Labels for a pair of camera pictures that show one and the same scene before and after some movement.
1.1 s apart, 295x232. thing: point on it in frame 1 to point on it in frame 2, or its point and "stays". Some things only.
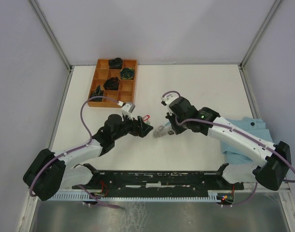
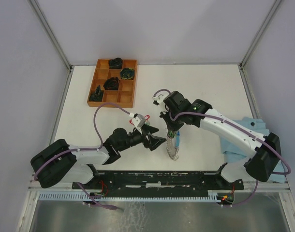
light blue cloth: x=232 y=155 stays
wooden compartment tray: x=115 y=79 stays
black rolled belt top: x=116 y=63 stays
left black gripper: x=140 y=128 to x=153 y=141
